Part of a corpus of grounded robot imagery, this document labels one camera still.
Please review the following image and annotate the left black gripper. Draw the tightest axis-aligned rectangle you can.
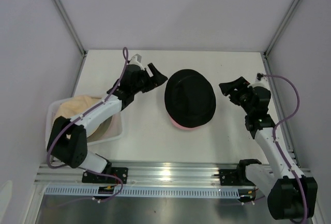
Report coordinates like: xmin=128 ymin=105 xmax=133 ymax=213
xmin=132 ymin=64 xmax=168 ymax=95

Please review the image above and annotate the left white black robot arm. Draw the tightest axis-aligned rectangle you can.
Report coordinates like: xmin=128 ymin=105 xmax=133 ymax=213
xmin=47 ymin=63 xmax=168 ymax=183

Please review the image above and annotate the left aluminium frame post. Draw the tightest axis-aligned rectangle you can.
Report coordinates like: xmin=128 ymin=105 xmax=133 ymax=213
xmin=51 ymin=0 xmax=86 ymax=56

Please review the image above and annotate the white slotted cable duct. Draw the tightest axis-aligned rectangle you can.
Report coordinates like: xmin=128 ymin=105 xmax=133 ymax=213
xmin=45 ymin=185 xmax=240 ymax=199

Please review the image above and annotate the beige bucket hat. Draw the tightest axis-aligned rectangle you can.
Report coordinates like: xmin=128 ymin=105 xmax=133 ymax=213
xmin=52 ymin=95 xmax=112 ymax=143

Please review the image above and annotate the aluminium mounting rail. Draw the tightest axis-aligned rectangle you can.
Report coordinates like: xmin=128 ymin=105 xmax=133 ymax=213
xmin=34 ymin=160 xmax=236 ymax=189

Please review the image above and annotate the aluminium frame post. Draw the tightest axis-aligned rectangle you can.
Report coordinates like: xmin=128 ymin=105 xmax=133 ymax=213
xmin=51 ymin=0 xmax=86 ymax=56
xmin=263 ymin=0 xmax=303 ymax=59

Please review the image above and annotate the white perforated plastic basket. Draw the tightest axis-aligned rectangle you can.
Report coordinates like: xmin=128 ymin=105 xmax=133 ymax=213
xmin=45 ymin=97 xmax=125 ymax=148

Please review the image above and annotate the pink bucket hat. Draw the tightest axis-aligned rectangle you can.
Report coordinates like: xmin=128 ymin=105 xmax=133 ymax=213
xmin=170 ymin=117 xmax=204 ymax=131

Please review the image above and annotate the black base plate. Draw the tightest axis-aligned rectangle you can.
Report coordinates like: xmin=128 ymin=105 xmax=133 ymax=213
xmin=213 ymin=169 xmax=245 ymax=186
xmin=82 ymin=167 xmax=128 ymax=184

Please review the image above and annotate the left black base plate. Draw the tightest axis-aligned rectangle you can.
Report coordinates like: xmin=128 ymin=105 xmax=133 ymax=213
xmin=82 ymin=167 xmax=128 ymax=184

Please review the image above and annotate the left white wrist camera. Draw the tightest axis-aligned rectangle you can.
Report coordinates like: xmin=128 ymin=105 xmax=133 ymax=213
xmin=129 ymin=54 xmax=144 ymax=70

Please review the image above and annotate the black bucket hat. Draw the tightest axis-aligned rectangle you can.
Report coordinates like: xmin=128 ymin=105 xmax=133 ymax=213
xmin=164 ymin=69 xmax=216 ymax=129

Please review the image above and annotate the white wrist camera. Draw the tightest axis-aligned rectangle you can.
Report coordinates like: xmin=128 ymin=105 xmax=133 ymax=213
xmin=250 ymin=73 xmax=269 ymax=89
xmin=129 ymin=54 xmax=144 ymax=70

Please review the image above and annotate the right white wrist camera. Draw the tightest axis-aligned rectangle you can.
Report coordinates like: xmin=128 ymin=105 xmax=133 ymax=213
xmin=250 ymin=73 xmax=269 ymax=89

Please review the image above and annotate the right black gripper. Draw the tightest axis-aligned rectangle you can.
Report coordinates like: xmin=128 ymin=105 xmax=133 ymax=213
xmin=218 ymin=77 xmax=253 ymax=115

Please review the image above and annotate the right aluminium frame post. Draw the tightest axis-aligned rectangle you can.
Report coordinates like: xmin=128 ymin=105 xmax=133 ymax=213
xmin=263 ymin=0 xmax=303 ymax=59

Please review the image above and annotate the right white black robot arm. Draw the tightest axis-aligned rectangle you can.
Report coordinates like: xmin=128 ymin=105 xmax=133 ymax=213
xmin=219 ymin=74 xmax=318 ymax=223

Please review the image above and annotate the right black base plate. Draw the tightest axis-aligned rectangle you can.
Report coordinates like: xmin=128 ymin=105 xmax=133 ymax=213
xmin=213 ymin=169 xmax=245 ymax=186

